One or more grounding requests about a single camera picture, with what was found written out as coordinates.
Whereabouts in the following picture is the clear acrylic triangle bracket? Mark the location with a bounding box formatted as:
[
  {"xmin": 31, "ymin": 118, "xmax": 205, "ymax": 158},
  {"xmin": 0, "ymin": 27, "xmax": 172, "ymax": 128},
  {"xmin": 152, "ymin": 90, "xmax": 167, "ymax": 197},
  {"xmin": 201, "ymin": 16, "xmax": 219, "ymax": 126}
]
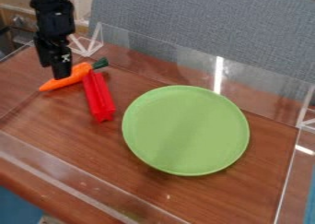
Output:
[{"xmin": 69, "ymin": 22, "xmax": 103, "ymax": 57}]

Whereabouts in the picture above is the wooden shelf with knob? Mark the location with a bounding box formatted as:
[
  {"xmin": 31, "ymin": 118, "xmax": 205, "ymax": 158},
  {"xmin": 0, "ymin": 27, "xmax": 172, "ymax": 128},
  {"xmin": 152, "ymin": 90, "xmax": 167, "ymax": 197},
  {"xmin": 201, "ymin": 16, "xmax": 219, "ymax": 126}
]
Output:
[{"xmin": 0, "ymin": 4, "xmax": 89, "ymax": 35}]

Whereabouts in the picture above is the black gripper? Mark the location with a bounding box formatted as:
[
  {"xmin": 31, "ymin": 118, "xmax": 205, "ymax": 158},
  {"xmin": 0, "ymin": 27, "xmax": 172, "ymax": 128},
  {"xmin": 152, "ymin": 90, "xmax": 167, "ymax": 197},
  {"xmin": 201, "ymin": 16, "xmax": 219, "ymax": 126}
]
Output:
[{"xmin": 29, "ymin": 0, "xmax": 75, "ymax": 80}]

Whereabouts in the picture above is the cardboard box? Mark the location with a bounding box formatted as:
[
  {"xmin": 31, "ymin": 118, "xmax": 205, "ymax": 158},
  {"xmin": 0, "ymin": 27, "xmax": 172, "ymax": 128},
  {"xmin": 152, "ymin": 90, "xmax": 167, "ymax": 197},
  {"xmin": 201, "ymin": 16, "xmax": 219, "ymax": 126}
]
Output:
[{"xmin": 0, "ymin": 0, "xmax": 95, "ymax": 21}]

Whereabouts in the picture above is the green round plate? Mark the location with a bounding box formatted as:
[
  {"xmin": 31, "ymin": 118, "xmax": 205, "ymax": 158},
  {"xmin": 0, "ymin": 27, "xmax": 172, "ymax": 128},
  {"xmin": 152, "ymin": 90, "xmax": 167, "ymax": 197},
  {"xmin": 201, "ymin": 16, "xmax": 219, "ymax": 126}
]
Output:
[{"xmin": 121, "ymin": 86, "xmax": 249, "ymax": 176}]

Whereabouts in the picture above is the orange toy carrot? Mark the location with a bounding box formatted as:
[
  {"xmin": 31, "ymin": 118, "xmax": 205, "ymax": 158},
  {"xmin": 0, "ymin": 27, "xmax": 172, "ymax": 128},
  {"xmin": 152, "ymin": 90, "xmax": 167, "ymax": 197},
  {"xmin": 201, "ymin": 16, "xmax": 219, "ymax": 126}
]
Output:
[{"xmin": 39, "ymin": 58, "xmax": 108, "ymax": 91}]

